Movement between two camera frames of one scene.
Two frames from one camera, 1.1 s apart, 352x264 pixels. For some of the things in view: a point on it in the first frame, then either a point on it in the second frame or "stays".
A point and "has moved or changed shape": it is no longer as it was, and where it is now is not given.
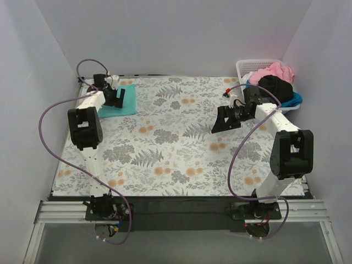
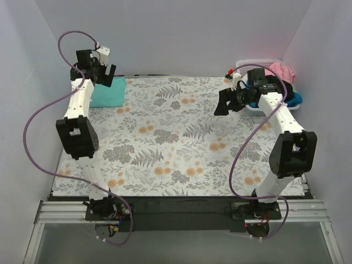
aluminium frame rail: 292,211 stays
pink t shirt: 274,69 stays
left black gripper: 112,98 -> 102,72
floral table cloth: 168,148 stays
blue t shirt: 296,99 stays
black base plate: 157,214 stays
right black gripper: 230,118 -> 232,97
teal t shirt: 129,105 has moved or changed shape
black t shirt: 280,88 stays
